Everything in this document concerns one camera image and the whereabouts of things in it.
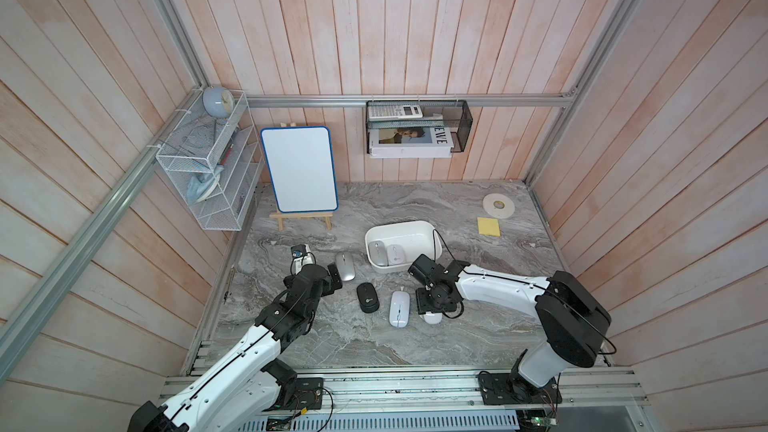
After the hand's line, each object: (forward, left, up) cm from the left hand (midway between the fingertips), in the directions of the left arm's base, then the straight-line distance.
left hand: (321, 271), depth 82 cm
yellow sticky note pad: (+25, -57, -12) cm, 63 cm away
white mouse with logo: (+12, -22, -10) cm, 27 cm away
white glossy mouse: (-10, -32, -9) cm, 34 cm away
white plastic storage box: (+19, -29, -11) cm, 36 cm away
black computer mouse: (-3, -13, -10) cm, 17 cm away
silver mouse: (+8, -6, -11) cm, 14 cm away
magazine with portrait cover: (+37, -26, +16) cm, 48 cm away
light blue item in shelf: (+19, +34, +16) cm, 42 cm away
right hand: (-5, -31, -12) cm, 33 cm away
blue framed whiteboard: (+30, +9, +11) cm, 34 cm away
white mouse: (-7, -23, -10) cm, 26 cm away
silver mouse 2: (+12, -16, -10) cm, 23 cm away
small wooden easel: (+23, +17, -5) cm, 30 cm away
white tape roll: (+31, -63, -12) cm, 71 cm away
